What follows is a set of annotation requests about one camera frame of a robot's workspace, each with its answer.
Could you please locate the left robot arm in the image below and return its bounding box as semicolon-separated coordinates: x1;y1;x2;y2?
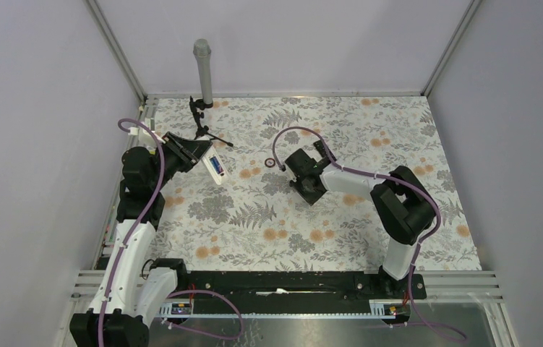
69;132;213;346

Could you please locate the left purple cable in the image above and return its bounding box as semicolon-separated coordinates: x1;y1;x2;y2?
98;119;167;347

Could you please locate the grey microphone on stand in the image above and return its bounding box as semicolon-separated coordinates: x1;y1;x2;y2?
193;38;213;110

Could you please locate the light blue battery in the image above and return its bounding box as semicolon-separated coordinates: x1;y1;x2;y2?
210;156;224;176

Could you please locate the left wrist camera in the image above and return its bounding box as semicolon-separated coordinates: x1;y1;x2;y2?
127;127;165;148

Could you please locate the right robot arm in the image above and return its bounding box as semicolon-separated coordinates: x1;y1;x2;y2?
283;150;439;298

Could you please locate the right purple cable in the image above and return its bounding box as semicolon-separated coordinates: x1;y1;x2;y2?
272;126;443;288

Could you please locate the black remote control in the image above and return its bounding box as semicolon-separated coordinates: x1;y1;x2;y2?
313;140;336;161

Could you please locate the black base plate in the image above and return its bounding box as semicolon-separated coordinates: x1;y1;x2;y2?
174;271;427;315

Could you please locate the floral table mat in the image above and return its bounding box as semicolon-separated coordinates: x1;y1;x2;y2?
147;97;481;271

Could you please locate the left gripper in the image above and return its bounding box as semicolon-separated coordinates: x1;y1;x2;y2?
150;132;212;192

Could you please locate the white AC remote control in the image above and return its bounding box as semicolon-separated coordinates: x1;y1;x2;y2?
201;145;228;186

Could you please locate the purple cable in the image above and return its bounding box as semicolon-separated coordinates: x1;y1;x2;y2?
272;126;443;288
98;119;167;347

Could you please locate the poker chip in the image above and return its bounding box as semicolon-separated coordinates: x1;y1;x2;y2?
265;158;275;168

